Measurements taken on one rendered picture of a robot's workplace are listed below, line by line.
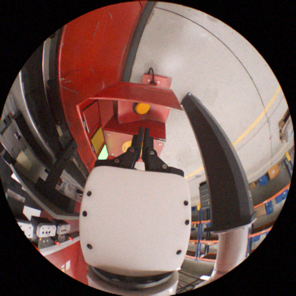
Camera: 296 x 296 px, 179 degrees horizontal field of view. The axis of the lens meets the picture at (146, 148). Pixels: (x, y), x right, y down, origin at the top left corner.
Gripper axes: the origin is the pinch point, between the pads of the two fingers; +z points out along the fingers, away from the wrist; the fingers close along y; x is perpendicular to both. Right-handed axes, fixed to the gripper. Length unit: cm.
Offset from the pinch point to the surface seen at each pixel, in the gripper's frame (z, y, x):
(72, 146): 6.6, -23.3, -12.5
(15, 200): -22.0, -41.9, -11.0
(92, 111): 4.6, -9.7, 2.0
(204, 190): 44, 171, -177
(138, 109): 11.4, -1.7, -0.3
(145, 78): 73, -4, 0
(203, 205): 7, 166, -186
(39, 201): -13.1, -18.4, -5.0
